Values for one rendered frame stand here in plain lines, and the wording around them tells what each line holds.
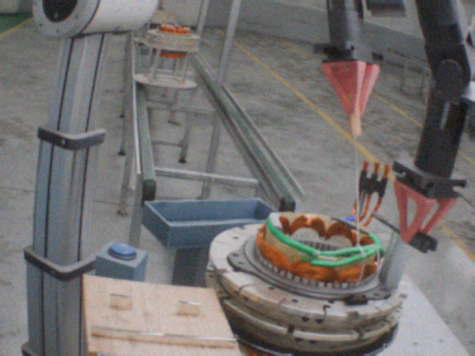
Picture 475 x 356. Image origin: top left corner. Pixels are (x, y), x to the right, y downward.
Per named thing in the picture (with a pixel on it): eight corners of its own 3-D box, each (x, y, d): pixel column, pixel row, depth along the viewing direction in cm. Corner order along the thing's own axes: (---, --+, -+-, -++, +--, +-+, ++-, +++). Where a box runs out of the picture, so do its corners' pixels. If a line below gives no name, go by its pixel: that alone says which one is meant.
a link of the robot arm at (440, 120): (436, 78, 80) (430, 79, 75) (480, 95, 77) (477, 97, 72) (425, 127, 82) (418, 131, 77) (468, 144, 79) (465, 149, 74)
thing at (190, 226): (232, 319, 142) (259, 197, 134) (259, 342, 134) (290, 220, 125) (130, 328, 128) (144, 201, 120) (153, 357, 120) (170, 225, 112)
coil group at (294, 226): (324, 242, 106) (329, 218, 105) (288, 241, 104) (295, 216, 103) (319, 238, 108) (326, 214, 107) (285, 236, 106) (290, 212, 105)
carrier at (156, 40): (148, 72, 411) (158, 28, 402) (205, 84, 401) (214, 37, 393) (121, 80, 375) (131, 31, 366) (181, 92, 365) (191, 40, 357)
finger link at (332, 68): (387, 116, 93) (381, 55, 93) (362, 111, 88) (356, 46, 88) (351, 118, 98) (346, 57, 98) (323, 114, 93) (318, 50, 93)
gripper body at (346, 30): (385, 63, 94) (379, 19, 94) (349, 53, 87) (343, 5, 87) (352, 67, 99) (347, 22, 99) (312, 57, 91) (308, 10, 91)
